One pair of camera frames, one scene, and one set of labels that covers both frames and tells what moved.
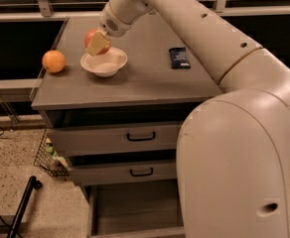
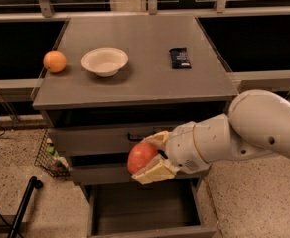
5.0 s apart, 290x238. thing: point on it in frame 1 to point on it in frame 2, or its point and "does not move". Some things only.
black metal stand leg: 32,184 does not move
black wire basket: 49,159 does not move
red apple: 87,37 to 140,154
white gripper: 114,24 to 184,147
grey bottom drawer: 147,209 does not move
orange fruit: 54,60 does not move
